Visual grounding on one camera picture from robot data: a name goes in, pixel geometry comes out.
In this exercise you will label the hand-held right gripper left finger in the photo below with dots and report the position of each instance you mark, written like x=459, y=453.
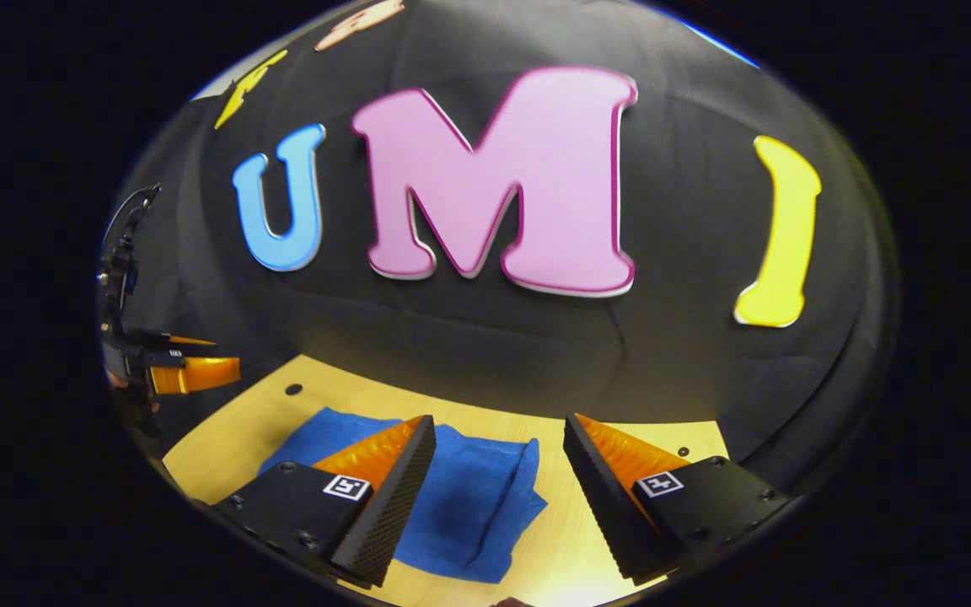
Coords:
x=393, y=506

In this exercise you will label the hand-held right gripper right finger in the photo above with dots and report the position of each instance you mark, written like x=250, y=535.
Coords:
x=599, y=489

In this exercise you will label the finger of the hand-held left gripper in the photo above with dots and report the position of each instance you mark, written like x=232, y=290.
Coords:
x=199, y=375
x=190, y=341

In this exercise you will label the blue shirt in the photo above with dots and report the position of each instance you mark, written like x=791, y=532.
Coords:
x=477, y=497

